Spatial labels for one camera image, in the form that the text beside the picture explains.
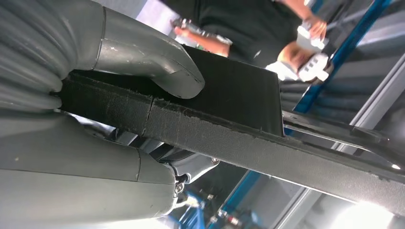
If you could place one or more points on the white handheld controller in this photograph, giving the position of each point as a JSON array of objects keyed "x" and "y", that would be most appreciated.
[
  {"x": 308, "y": 39},
  {"x": 313, "y": 68}
]

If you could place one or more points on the standing person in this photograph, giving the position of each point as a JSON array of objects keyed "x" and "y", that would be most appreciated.
[{"x": 253, "y": 28}]

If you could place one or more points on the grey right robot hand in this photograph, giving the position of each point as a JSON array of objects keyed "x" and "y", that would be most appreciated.
[{"x": 79, "y": 177}]

